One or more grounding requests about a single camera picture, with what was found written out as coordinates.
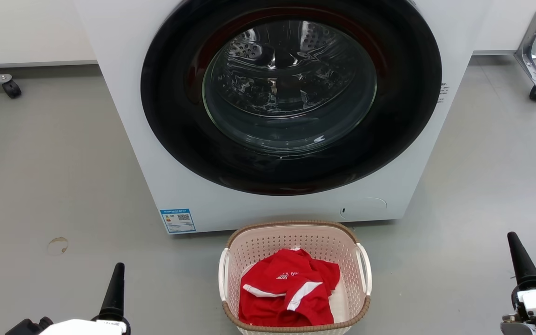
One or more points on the beige perforated laundry basket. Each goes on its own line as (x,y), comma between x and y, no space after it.
(296,239)

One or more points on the white front-load washing machine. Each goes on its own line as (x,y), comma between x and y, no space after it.
(128,121)

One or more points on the round black washing machine door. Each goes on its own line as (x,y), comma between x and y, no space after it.
(170,121)

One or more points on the round white filter cover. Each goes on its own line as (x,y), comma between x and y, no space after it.
(365,208)

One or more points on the blue energy label sticker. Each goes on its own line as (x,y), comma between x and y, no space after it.
(178,221)

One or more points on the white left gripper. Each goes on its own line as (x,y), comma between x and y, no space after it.
(86,328)

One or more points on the white partition panel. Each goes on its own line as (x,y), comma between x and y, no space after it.
(26,28)
(500,23)

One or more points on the red garment with white stripes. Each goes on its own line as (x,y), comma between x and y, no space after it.
(277,302)

